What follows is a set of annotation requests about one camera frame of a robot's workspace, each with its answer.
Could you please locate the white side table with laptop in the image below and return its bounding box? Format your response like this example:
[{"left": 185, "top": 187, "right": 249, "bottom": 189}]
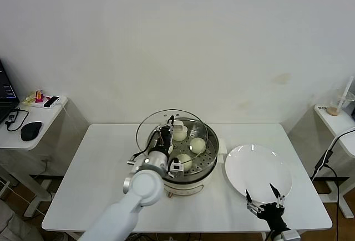
[{"left": 0, "top": 95, "right": 92, "bottom": 217}]

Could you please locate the flat white box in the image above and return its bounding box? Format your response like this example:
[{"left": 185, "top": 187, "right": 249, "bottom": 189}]
[{"left": 24, "top": 94, "right": 68, "bottom": 110}]

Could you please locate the plastic cup with straw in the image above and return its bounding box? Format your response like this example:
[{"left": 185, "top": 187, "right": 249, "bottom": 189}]
[{"left": 337, "top": 76, "right": 355, "bottom": 111}]

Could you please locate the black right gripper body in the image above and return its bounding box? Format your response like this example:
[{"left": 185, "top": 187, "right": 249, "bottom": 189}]
[{"left": 256, "top": 202, "right": 289, "bottom": 233}]

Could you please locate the clear plastic drink cup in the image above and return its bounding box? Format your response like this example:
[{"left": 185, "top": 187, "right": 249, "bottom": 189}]
[{"left": 326, "top": 88, "right": 354, "bottom": 117}]

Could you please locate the white electric cooking pot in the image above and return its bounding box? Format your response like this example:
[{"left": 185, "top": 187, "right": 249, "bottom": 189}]
[{"left": 138, "top": 138, "right": 228, "bottom": 199}]

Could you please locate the glass lid with cream handle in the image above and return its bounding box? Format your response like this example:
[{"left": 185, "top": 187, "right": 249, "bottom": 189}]
[{"left": 135, "top": 109, "right": 209, "bottom": 170}]

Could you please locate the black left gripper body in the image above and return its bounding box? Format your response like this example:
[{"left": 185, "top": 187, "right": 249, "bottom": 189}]
[{"left": 159, "top": 124, "right": 174, "bottom": 155}]

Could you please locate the white round plate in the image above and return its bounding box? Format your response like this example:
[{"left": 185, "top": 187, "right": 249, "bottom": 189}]
[{"left": 225, "top": 143, "right": 293, "bottom": 204}]

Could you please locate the stainless steel steamer basket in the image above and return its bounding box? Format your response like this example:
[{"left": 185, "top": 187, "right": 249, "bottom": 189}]
[{"left": 146, "top": 117, "right": 220, "bottom": 182}]

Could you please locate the black computer mouse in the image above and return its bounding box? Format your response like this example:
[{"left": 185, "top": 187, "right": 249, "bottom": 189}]
[{"left": 20, "top": 121, "right": 43, "bottom": 141}]

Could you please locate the black adapter with cable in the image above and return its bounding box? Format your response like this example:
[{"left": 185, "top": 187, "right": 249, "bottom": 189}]
[{"left": 5, "top": 107, "right": 30, "bottom": 131}]

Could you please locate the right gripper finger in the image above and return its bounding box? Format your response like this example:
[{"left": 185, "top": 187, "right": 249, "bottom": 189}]
[
  {"left": 245, "top": 188, "right": 263, "bottom": 214},
  {"left": 270, "top": 183, "right": 286, "bottom": 210}
]

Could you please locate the black laptop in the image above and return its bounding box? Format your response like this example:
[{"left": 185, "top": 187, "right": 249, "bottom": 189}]
[{"left": 0, "top": 59, "right": 20, "bottom": 124}]

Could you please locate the black screen smartphone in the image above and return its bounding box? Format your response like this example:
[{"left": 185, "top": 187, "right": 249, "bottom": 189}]
[{"left": 43, "top": 95, "right": 60, "bottom": 108}]

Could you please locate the clear plastic snack wrapper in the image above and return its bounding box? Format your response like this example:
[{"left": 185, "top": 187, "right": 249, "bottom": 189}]
[{"left": 23, "top": 91, "right": 38, "bottom": 106}]

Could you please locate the white side table with cup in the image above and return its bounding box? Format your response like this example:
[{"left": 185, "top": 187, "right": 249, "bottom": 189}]
[{"left": 288, "top": 104, "right": 355, "bottom": 219}]

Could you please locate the thin black cable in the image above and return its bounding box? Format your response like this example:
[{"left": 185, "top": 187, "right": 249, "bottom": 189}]
[{"left": 326, "top": 165, "right": 341, "bottom": 241}]

